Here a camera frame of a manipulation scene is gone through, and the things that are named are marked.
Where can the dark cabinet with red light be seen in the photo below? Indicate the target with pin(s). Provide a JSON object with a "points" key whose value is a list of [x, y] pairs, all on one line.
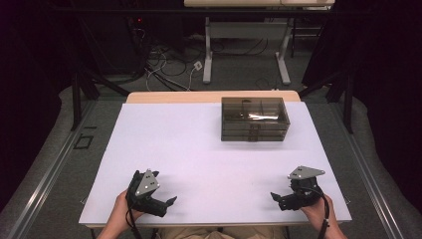
{"points": [[112, 43]]}

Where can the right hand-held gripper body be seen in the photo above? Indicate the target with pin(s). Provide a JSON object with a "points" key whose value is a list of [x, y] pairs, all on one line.
{"points": [[305, 194]]}

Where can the black metal chair frame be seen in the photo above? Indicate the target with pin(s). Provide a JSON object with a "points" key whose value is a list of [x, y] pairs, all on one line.
{"points": [[305, 33]]}

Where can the smoky transparent drawer box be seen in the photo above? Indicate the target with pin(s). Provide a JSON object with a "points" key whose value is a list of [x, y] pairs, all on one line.
{"points": [[255, 116]]}

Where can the black metal stand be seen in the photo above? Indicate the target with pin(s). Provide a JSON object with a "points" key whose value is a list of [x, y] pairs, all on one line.
{"points": [[76, 99], [347, 99]]}

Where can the aluminium floor rail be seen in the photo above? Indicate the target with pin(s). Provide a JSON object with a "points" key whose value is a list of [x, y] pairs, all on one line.
{"points": [[371, 179], [49, 172]]}

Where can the person's left hand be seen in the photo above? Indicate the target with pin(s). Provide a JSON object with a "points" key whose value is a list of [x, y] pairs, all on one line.
{"points": [[121, 212]]}

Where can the white power adapter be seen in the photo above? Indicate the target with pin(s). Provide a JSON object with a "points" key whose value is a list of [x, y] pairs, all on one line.
{"points": [[198, 65]]}

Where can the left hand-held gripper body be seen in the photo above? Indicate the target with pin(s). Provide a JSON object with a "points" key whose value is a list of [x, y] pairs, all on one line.
{"points": [[146, 192]]}

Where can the desk with white legs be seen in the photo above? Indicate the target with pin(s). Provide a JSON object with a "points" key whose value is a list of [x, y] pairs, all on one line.
{"points": [[245, 30]]}

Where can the dark curtain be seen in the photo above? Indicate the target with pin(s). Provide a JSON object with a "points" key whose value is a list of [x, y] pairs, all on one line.
{"points": [[26, 99], [388, 83]]}

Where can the person's right hand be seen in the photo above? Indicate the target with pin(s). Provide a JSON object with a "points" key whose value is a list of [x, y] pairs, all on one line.
{"points": [[316, 214]]}

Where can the person's beige trousers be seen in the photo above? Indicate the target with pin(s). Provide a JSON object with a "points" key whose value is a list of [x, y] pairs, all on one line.
{"points": [[232, 233]]}

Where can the light wooden table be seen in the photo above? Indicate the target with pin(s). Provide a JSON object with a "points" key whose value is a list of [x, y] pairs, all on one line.
{"points": [[166, 97]]}

